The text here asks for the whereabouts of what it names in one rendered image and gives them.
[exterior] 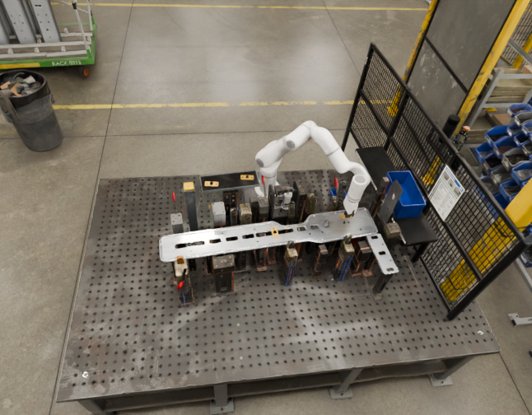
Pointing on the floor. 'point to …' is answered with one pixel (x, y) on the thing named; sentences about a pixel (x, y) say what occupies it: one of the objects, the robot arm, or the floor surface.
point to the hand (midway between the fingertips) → (347, 213)
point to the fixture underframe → (343, 389)
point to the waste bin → (28, 107)
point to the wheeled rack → (87, 42)
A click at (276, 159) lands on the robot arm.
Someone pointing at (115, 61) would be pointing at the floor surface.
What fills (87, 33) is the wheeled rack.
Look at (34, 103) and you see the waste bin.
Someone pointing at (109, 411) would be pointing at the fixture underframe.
